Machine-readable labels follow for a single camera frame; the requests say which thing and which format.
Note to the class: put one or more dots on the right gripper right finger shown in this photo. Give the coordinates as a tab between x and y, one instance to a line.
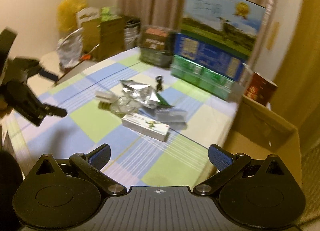
227	164

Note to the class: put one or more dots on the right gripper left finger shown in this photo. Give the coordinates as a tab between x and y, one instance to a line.
88	166

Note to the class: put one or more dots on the blue dental floss box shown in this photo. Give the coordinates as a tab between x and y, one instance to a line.
175	118

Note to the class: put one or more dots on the clear plastic blister packaging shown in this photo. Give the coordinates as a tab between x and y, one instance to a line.
124	105

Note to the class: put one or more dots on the white plastic case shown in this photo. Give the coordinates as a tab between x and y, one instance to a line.
106	97

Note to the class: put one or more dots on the white ointment box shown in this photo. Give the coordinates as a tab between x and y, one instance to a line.
146	126

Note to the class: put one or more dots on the silver foil bag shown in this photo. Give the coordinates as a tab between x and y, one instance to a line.
143	94

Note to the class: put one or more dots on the brown cardboard box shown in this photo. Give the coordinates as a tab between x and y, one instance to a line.
259	132

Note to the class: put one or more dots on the white printed plastic bag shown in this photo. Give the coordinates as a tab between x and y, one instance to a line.
69	49

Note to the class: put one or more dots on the open dark gift box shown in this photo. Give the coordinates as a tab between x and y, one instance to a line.
80	67

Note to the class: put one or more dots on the checked tablecloth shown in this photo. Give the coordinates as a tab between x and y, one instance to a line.
136	159

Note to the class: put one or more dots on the red gift bag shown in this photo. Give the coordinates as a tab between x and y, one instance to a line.
260	89

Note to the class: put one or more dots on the yellow plastic bag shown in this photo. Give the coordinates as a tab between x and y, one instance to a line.
66	14

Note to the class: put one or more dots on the open cardboard box pile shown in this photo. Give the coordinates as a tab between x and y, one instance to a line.
102	40

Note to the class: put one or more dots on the green drink carton pack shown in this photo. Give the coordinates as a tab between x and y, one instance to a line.
202	77

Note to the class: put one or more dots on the blue carton box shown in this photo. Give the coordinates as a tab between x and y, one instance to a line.
209	56

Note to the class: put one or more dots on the green tissue packs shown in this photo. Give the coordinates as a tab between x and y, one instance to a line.
109	13

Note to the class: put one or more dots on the dark Honglu food box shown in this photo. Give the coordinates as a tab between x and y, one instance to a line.
157	45

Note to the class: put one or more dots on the pure milk gift box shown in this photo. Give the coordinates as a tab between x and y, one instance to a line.
230	25

